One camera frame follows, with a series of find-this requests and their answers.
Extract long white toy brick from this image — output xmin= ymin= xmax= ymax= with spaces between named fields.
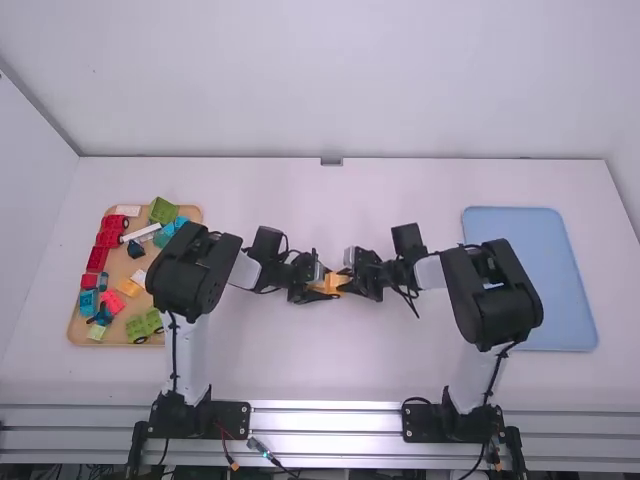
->
xmin=122 ymin=223 xmax=163 ymax=244

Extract silver rails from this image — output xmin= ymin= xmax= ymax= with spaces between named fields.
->
xmin=0 ymin=399 xmax=640 ymax=470

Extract green toy car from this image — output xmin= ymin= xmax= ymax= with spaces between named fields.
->
xmin=124 ymin=307 xmax=165 ymax=346

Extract red toy car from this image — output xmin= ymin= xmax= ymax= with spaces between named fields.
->
xmin=98 ymin=214 xmax=134 ymax=249

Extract blue mat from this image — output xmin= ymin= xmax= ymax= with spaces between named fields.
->
xmin=460 ymin=206 xmax=600 ymax=353

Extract pile of toy bricks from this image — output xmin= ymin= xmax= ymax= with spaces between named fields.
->
xmin=124 ymin=215 xmax=192 ymax=260

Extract black cable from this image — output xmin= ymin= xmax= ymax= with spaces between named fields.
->
xmin=387 ymin=272 xmax=422 ymax=320

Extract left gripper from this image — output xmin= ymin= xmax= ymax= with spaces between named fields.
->
xmin=287 ymin=253 xmax=322 ymax=305

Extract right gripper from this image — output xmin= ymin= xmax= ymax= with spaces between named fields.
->
xmin=349 ymin=247 xmax=386 ymax=304

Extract yellow toy car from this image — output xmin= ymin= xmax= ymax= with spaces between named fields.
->
xmin=307 ymin=268 xmax=352 ymax=300

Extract teal toy brick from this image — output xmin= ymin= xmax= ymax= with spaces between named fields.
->
xmin=77 ymin=290 xmax=100 ymax=317

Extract tan tray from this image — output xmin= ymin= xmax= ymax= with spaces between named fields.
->
xmin=66 ymin=202 xmax=205 ymax=347

